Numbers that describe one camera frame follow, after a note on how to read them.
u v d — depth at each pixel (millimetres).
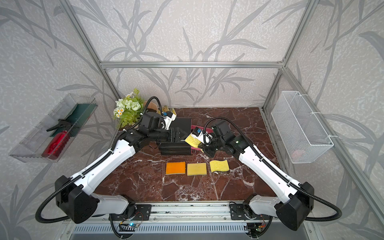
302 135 615
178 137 657
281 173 421
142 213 725
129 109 790
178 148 848
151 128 588
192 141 732
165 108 1195
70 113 710
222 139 543
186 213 753
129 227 716
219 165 887
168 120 689
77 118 718
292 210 370
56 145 578
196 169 875
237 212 733
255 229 726
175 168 889
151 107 1025
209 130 605
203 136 609
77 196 380
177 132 666
